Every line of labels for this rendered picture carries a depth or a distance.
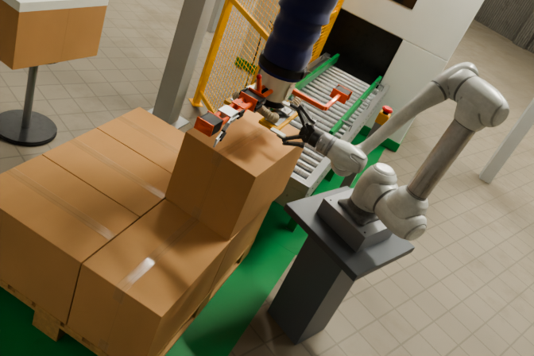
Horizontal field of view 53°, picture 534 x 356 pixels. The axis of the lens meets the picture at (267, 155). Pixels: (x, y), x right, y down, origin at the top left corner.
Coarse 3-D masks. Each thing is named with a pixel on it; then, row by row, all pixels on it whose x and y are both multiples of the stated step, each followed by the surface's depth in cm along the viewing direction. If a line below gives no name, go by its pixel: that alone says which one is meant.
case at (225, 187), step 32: (192, 128) 249; (256, 128) 270; (288, 128) 283; (192, 160) 248; (224, 160) 239; (256, 160) 246; (288, 160) 272; (192, 192) 255; (224, 192) 246; (256, 192) 250; (224, 224) 252
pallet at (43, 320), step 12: (228, 276) 310; (12, 288) 241; (216, 288) 298; (24, 300) 239; (204, 300) 276; (36, 312) 239; (192, 312) 264; (36, 324) 243; (48, 324) 238; (60, 324) 235; (48, 336) 242; (60, 336) 243; (72, 336) 234; (96, 348) 231; (168, 348) 257
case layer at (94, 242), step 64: (128, 128) 302; (0, 192) 228; (64, 192) 242; (128, 192) 258; (0, 256) 234; (64, 256) 216; (128, 256) 225; (192, 256) 238; (64, 320) 233; (128, 320) 215
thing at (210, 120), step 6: (204, 114) 200; (210, 114) 201; (198, 120) 197; (204, 120) 196; (210, 120) 198; (216, 120) 199; (222, 120) 201; (198, 126) 198; (210, 126) 196; (216, 126) 198; (204, 132) 198; (216, 132) 201
